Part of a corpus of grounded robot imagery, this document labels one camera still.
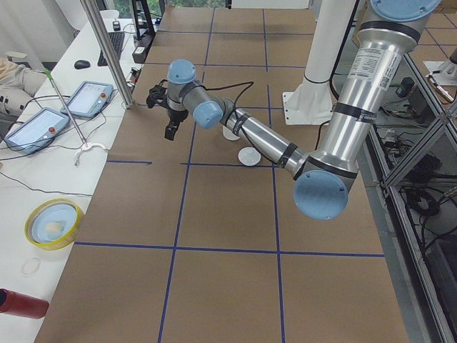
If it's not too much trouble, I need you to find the far blue teach pendant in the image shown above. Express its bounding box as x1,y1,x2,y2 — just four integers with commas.
66,81,114,119

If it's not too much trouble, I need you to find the black camera cable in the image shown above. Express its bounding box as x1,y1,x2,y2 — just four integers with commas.
156,80,255,139

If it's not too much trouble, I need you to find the white ceramic lid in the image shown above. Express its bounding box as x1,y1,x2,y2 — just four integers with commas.
238,146,261,166

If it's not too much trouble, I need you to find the yellow tape roll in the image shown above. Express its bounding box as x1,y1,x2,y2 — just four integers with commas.
24,198,84,251

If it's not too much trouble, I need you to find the near blue teach pendant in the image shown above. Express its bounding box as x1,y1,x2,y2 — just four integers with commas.
5,107,70,154

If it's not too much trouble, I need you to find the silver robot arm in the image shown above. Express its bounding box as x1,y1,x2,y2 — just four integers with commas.
164,1,438,220

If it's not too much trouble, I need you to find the black keyboard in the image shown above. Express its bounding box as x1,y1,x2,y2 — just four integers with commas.
97,31,126,67

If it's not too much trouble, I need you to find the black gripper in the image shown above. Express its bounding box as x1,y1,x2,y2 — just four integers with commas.
164,107,189,141

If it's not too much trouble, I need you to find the red bottle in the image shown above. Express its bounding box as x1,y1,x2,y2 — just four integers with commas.
1,289,49,319

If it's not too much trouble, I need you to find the metal grabber stick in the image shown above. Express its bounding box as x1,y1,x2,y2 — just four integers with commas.
45,69,108,166

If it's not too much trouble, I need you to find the white enamel mug blue rim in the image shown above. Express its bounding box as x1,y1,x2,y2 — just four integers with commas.
222,126,240,141

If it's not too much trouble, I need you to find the blue teach pendant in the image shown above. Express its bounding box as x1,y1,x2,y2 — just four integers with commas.
5,107,70,154
66,81,114,119

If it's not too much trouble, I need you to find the black computer mouse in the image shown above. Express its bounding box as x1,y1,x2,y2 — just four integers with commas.
74,59,91,70

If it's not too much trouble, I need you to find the aluminium frame post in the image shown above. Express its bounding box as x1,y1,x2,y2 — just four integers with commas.
80,0,134,109

